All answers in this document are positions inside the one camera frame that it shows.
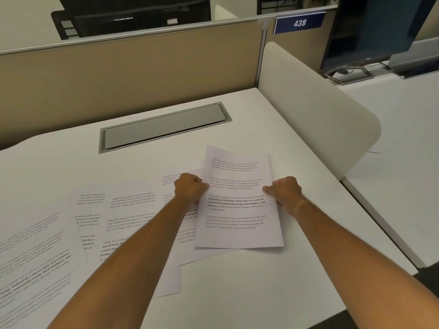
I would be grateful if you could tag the beige desk partition panel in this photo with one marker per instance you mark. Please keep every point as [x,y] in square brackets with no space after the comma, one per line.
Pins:
[301,44]
[137,71]

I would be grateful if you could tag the printed white paper sheet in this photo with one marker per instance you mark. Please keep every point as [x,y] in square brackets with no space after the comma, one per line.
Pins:
[187,236]
[236,215]
[133,212]
[89,219]
[34,263]

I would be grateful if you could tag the white rounded desk divider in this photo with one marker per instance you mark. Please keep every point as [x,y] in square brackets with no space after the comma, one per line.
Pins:
[315,113]

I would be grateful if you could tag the person's left forearm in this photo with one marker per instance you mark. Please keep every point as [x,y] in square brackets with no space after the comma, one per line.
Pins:
[130,260]

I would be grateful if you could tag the dark computer monitor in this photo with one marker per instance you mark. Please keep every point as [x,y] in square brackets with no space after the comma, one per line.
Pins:
[373,27]

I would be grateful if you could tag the grey monitor stand base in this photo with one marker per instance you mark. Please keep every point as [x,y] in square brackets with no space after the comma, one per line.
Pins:
[349,76]

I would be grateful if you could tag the person's left thumb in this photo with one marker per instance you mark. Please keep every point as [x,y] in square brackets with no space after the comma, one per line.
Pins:
[204,187]

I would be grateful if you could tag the person's right thumb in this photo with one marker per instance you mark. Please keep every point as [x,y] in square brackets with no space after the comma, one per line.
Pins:
[268,190]

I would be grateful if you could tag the grey laptop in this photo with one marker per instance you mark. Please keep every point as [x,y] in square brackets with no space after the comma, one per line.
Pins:
[416,56]

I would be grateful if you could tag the black office chair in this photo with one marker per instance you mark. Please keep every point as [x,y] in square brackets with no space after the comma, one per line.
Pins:
[279,4]

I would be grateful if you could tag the blue number sign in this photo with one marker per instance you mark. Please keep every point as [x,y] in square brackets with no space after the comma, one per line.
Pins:
[299,23]

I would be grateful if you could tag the person's right hand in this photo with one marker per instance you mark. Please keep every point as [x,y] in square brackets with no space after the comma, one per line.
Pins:
[286,193]

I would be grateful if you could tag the black computer monitor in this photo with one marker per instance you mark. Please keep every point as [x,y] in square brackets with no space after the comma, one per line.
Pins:
[137,15]

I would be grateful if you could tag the person's left hand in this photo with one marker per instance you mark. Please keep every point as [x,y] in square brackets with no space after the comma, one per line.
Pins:
[187,190]

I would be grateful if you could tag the person's right forearm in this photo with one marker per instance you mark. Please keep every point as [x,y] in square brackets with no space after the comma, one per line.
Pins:
[360,263]

